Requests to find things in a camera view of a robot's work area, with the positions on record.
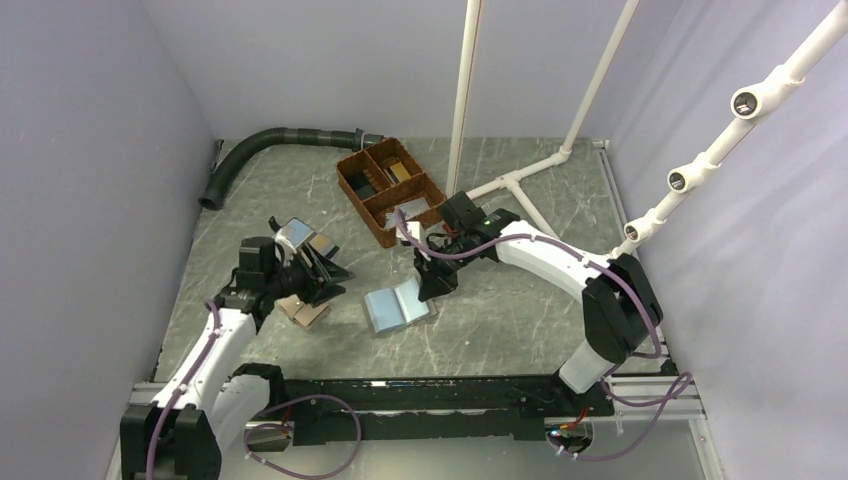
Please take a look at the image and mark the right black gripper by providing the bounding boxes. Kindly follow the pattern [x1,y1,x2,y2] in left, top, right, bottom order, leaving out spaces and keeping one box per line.
[413,233,475,303]

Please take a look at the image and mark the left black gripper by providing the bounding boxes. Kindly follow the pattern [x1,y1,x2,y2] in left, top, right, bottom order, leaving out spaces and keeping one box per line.
[265,242,355,308]

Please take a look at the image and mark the grey leather card holder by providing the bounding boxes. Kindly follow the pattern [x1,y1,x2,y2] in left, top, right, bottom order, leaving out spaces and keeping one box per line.
[363,276,437,335]

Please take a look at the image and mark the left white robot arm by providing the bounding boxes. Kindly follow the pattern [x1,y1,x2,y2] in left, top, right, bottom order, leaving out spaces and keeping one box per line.
[119,236,354,479]

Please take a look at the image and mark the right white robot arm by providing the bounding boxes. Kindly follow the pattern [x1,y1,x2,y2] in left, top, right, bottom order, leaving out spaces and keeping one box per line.
[393,192,663,415]

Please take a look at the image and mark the beige snap card holder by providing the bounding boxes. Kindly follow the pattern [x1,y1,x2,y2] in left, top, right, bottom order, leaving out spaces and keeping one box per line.
[275,295,330,331]

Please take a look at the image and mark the open blue card wallet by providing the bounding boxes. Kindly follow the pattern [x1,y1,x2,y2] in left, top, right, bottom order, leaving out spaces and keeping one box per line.
[268,216,339,266]

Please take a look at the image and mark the cards in basket front compartment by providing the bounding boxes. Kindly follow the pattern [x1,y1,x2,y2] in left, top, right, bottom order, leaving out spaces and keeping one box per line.
[396,197,430,219]

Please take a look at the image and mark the black card in basket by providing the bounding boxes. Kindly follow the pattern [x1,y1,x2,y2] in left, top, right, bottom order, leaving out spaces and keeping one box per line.
[347,172,377,201]

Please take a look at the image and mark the gold card in basket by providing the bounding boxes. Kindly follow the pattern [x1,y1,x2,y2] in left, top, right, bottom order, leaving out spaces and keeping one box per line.
[385,162,412,184]

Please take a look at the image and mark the brown woven divided basket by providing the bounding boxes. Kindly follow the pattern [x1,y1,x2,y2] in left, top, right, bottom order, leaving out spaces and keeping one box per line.
[335,137,446,248]

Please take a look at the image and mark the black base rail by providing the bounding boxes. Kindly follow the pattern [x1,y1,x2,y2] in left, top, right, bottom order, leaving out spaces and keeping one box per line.
[254,374,614,446]

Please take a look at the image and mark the black corrugated hose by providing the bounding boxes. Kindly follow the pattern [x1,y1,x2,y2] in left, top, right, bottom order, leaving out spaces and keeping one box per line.
[197,127,388,213]

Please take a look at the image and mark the white PVC pipe frame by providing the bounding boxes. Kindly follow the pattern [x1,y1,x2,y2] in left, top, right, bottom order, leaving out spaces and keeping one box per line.
[446,1,649,234]

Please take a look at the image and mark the white pipe camera boom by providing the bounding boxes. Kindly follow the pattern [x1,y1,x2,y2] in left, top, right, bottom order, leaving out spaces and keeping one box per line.
[609,1,847,259]

